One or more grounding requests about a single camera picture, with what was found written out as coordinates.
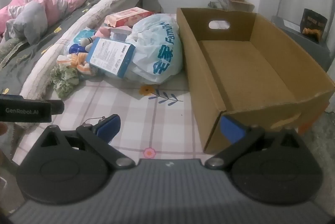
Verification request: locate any green crumpled cloth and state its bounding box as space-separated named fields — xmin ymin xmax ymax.
xmin=50 ymin=65 xmax=80 ymax=99

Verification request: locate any white mattress pad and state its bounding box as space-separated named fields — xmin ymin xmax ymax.
xmin=19 ymin=0 xmax=139 ymax=100

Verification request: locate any orange white striped cloth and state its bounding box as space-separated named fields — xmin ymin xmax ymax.
xmin=56 ymin=52 xmax=96 ymax=76

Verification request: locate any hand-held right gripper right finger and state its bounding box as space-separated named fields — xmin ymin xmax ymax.
xmin=205 ymin=115 xmax=301 ymax=169

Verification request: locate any pink wet wipes pack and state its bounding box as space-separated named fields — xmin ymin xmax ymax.
xmin=104 ymin=7 xmax=155 ymax=28

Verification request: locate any black snack bag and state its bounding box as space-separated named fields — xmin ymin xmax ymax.
xmin=300 ymin=8 xmax=328 ymax=42

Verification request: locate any pink and grey quilt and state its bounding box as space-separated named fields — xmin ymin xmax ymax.
xmin=0 ymin=0 xmax=92 ymax=44

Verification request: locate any white printed plastic bag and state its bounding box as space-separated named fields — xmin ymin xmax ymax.
xmin=126 ymin=13 xmax=184 ymax=83

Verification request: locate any grey bed sheet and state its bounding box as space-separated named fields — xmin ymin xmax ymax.
xmin=0 ymin=0 xmax=118 ymax=95

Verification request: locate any blue and white tissue pack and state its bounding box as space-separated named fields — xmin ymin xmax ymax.
xmin=64 ymin=30 xmax=98 ymax=57

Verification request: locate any grey cabinet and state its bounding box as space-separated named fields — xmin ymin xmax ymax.
xmin=271 ymin=15 xmax=331 ymax=73

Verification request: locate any blue rectangular carton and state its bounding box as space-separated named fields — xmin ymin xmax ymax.
xmin=86 ymin=37 xmax=137 ymax=79

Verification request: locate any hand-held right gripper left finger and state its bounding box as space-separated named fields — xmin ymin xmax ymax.
xmin=39 ymin=113 xmax=137 ymax=169

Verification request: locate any large cardboard box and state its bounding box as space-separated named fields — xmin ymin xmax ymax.
xmin=176 ymin=7 xmax=335 ymax=154

